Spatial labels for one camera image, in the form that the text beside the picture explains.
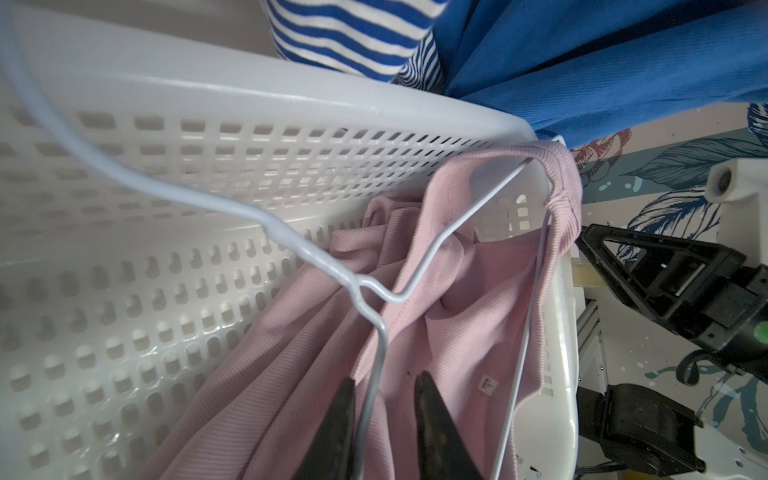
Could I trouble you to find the pink tank top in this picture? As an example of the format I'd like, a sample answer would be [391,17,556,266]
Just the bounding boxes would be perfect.
[141,141,582,479]

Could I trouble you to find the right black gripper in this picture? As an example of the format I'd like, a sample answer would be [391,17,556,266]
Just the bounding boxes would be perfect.
[576,224,767,384]

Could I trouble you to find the striped tank top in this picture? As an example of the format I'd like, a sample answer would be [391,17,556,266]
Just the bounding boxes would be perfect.
[262,0,448,93]

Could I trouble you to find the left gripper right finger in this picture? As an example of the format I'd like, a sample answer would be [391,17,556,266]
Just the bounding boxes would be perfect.
[414,371,482,480]

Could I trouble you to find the white wire hanger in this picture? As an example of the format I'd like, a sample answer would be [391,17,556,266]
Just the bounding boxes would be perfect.
[1,1,533,479]

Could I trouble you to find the blue tank top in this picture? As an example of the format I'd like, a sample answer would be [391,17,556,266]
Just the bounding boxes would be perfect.
[433,1,767,146]

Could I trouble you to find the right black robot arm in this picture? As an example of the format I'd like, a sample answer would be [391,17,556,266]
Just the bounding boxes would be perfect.
[575,224,767,479]

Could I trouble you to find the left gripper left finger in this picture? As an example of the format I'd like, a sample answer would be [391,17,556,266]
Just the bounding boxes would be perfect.
[292,377,356,480]

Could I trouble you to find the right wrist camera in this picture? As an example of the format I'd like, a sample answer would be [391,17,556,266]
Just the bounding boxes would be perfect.
[705,158,768,267]

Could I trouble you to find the white perforated basket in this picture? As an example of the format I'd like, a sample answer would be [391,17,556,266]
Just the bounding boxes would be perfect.
[0,2,580,480]

